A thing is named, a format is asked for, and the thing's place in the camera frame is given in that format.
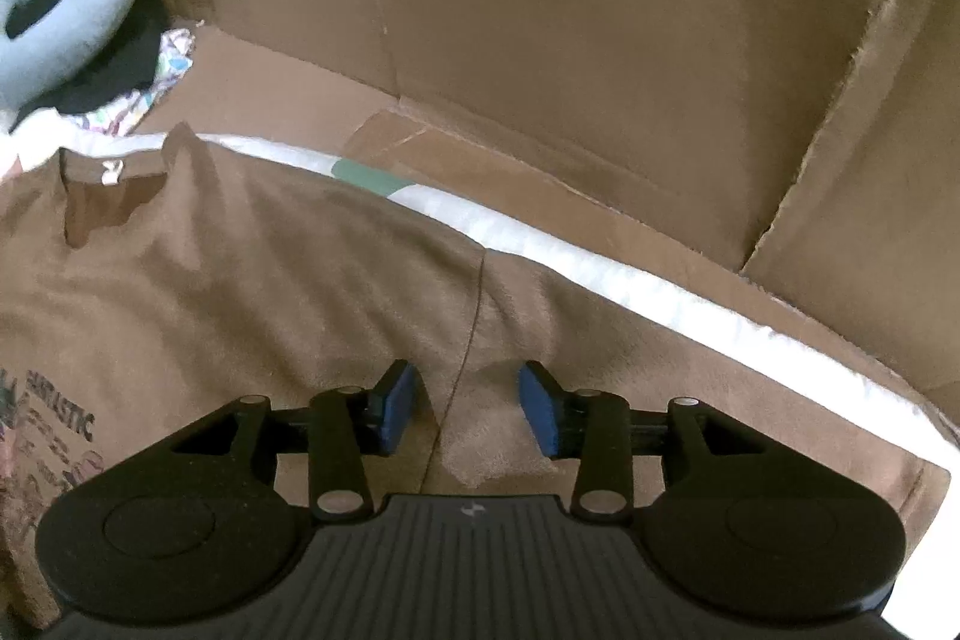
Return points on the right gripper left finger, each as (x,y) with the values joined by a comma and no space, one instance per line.
(344,426)

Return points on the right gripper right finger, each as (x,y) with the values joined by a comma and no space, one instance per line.
(590,426)

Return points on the brown t-shirt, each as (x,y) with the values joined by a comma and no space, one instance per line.
(262,309)

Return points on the large cardboard box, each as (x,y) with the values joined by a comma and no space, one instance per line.
(811,145)

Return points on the pastel patterned cloth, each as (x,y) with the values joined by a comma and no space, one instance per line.
(125,113)

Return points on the cream bear print blanket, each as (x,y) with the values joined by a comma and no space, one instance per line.
(600,264)

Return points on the black cloth under neck pillow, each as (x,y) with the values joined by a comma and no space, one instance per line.
(128,62)

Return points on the blue-grey neck pillow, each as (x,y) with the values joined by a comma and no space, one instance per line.
(56,47)

